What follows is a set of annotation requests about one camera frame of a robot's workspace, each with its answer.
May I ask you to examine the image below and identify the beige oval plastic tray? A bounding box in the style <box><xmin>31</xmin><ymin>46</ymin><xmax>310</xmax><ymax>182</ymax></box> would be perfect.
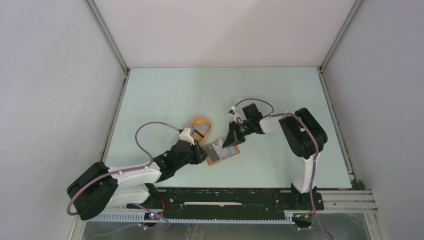
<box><xmin>188</xmin><ymin>116</ymin><xmax>212</xmax><ymax>145</ymax></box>

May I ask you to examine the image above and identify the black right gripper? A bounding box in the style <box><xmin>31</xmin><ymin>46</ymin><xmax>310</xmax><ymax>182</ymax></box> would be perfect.
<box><xmin>222</xmin><ymin>120</ymin><xmax>253</xmax><ymax>149</ymax></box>

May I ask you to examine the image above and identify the orange leather card holder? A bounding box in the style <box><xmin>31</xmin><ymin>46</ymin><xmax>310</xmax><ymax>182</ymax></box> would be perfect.
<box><xmin>202</xmin><ymin>137</ymin><xmax>241</xmax><ymax>166</ymax></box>

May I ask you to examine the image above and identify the silver vip card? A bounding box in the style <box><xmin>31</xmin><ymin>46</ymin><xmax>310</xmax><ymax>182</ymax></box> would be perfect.
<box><xmin>212</xmin><ymin>138</ymin><xmax>231</xmax><ymax>159</ymax></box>
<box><xmin>192</xmin><ymin>122</ymin><xmax>211</xmax><ymax>138</ymax></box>

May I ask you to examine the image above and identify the white slotted cable duct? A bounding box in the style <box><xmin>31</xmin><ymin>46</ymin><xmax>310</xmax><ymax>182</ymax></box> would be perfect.
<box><xmin>86</xmin><ymin>211</ymin><xmax>296</xmax><ymax>225</ymax></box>

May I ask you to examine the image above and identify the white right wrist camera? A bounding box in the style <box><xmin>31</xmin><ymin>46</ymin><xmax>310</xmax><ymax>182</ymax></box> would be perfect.
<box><xmin>228</xmin><ymin>105</ymin><xmax>243</xmax><ymax>124</ymax></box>

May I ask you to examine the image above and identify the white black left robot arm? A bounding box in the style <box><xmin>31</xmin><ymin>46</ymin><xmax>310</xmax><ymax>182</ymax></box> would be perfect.
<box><xmin>66</xmin><ymin>140</ymin><xmax>208</xmax><ymax>221</ymax></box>

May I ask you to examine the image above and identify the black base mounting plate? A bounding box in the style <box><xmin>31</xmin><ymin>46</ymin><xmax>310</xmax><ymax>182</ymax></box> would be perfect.
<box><xmin>142</xmin><ymin>187</ymin><xmax>325</xmax><ymax>221</ymax></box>

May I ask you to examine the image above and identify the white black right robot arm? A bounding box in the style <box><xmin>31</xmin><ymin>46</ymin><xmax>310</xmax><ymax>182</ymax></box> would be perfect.
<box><xmin>222</xmin><ymin>103</ymin><xmax>328</xmax><ymax>209</ymax></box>

